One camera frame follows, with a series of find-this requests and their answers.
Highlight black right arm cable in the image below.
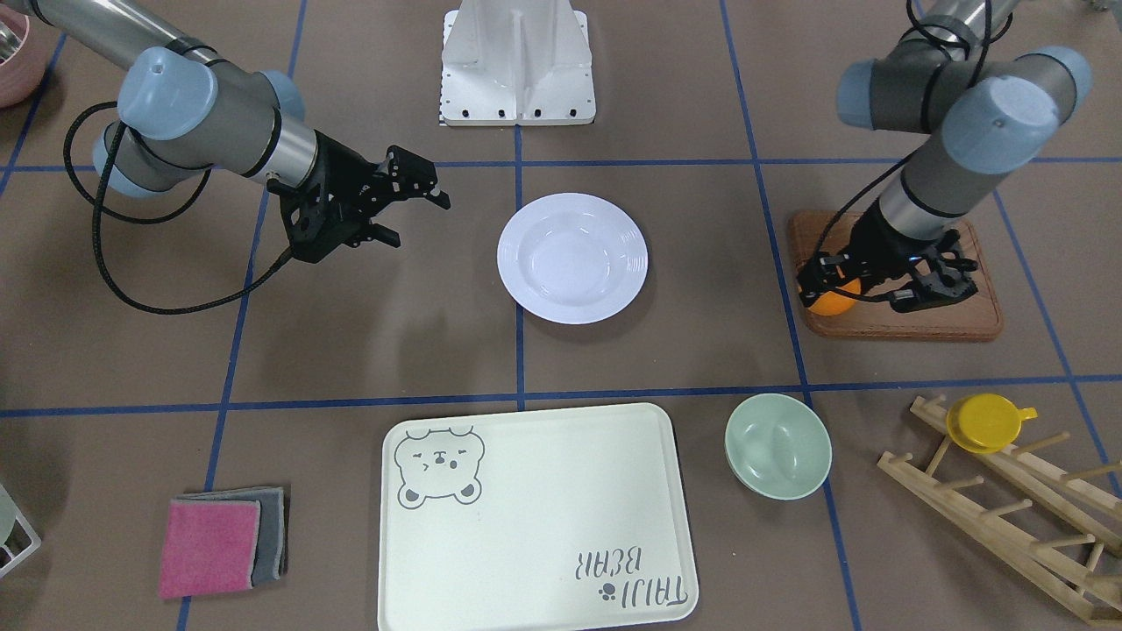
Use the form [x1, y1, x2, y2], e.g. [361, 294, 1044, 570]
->
[63, 101, 294, 316]

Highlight wooden dish rack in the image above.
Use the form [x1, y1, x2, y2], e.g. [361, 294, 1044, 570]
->
[877, 396, 1121, 630]

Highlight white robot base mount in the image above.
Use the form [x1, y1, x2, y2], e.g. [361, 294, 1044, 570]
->
[438, 1, 597, 127]

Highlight white wire rack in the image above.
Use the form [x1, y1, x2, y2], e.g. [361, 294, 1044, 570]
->
[1, 485, 43, 578]

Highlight orange fruit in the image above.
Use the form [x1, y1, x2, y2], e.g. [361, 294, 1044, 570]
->
[806, 277, 862, 316]

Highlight pink cloth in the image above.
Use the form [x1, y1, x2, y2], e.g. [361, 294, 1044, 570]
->
[158, 499, 261, 598]

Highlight white round plate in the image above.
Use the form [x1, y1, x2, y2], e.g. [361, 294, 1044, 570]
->
[496, 192, 650, 326]

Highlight pink bowl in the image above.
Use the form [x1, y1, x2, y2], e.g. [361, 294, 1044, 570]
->
[1, 4, 52, 109]

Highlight cream bear tray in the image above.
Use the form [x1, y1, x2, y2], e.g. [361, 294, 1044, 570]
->
[376, 403, 699, 630]

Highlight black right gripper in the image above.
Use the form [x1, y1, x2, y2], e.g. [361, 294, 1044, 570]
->
[268, 131, 451, 264]

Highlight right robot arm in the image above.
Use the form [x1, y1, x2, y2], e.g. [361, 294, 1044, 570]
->
[11, 1, 451, 263]

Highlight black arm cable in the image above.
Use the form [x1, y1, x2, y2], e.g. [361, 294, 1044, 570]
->
[63, 101, 294, 316]
[803, 0, 1014, 290]

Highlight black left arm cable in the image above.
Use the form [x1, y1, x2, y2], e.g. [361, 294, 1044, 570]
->
[803, 0, 1014, 290]

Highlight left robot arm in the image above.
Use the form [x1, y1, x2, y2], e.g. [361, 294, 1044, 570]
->
[797, 1, 1093, 316]

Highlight wooden brown tray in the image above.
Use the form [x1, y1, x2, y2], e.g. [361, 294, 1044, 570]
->
[788, 210, 1005, 341]

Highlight grey cloth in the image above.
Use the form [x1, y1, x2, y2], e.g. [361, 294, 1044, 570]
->
[174, 486, 286, 587]

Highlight green ceramic bowl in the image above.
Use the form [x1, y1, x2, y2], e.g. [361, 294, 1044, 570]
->
[724, 393, 834, 500]

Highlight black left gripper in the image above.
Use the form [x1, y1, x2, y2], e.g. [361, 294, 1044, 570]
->
[795, 202, 980, 313]

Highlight yellow plastic cup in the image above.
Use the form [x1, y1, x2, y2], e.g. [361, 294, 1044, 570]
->
[945, 393, 1038, 454]

